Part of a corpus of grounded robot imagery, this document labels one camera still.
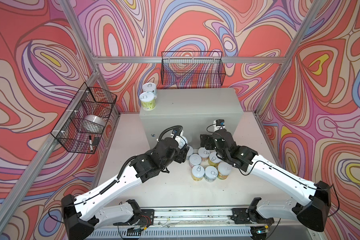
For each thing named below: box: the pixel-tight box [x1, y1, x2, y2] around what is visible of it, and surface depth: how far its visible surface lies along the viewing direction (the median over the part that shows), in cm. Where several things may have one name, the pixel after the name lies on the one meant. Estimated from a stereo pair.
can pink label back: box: [198, 147, 210, 162], surface depth 93 cm
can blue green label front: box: [203, 165, 218, 183], surface depth 84 cm
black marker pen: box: [89, 135, 93, 152], surface depth 73 cm
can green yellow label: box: [139, 92, 157, 111], surface depth 73 cm
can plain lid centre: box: [189, 153, 202, 168], surface depth 90 cm
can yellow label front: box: [191, 165, 205, 182], surface depth 85 cm
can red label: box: [142, 82, 158, 98], surface depth 78 cm
